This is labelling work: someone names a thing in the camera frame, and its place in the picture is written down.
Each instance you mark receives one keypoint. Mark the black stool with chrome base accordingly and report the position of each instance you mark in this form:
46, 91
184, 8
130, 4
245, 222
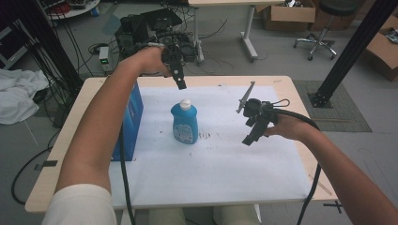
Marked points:
324, 34

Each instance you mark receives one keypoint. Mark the white cloth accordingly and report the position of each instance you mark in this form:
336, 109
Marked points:
18, 93

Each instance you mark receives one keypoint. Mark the black tape strip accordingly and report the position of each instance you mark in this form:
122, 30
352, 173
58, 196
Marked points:
48, 163

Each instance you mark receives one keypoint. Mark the black metal post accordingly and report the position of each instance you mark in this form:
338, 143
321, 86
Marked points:
353, 53

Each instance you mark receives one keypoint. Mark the white sleeve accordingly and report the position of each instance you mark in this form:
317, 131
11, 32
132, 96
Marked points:
79, 206

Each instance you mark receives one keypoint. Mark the open cardboard box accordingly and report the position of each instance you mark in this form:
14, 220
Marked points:
289, 15

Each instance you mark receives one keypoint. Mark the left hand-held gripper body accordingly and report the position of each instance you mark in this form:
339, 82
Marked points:
172, 54

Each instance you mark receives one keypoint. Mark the grey power supply box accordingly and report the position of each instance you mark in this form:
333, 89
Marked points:
104, 57

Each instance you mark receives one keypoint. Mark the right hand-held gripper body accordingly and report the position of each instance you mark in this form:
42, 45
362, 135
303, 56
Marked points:
261, 111

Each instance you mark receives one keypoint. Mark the blue box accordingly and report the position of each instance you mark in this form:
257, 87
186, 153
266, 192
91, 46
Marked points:
132, 118

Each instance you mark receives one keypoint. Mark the grey shelf frame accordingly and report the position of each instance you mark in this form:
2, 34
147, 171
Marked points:
12, 43

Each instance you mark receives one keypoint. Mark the person's left hand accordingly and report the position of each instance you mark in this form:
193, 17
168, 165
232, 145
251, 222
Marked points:
150, 61

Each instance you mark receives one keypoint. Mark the person's right hand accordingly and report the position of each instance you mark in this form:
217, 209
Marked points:
289, 126

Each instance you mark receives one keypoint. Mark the white table mat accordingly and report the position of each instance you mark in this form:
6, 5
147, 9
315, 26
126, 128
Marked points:
219, 172

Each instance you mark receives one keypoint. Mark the white desk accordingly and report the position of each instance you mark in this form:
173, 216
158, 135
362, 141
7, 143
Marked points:
249, 40

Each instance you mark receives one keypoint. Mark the blue bottle with white cap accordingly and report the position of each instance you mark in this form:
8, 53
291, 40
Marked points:
184, 125

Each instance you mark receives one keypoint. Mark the black computer equipment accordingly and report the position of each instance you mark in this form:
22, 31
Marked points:
147, 28

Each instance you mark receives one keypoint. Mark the grey floor mat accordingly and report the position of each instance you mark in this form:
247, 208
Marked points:
341, 115

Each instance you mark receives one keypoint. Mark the black tape cross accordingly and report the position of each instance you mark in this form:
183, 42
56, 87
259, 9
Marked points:
334, 205

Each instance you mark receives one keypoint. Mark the round white table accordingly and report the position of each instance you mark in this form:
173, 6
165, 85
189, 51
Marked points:
75, 11

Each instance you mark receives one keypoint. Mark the light wooden table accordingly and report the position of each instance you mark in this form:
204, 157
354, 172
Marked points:
291, 90

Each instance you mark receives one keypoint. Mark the large cardboard box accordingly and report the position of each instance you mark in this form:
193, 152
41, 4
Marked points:
383, 53

